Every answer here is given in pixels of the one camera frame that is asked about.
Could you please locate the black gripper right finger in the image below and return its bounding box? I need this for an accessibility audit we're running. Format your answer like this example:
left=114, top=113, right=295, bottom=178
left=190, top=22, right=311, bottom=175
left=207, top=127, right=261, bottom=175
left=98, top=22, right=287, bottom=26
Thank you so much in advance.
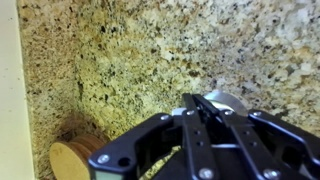
left=193, top=94, right=320, bottom=180

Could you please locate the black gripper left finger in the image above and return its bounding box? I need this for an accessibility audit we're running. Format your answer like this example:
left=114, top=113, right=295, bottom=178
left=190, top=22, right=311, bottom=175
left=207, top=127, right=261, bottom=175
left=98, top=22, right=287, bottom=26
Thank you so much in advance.
left=87, top=93, right=218, bottom=180

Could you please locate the large silver measuring cup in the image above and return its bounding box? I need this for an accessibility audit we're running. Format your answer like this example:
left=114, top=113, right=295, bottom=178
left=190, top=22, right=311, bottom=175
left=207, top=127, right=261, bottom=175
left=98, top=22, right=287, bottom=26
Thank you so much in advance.
left=202, top=90, right=249, bottom=118

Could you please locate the white pantry door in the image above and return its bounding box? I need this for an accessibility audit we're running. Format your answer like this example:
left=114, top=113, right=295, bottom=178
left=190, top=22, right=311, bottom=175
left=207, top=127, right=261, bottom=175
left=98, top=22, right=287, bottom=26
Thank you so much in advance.
left=0, top=0, right=36, bottom=180

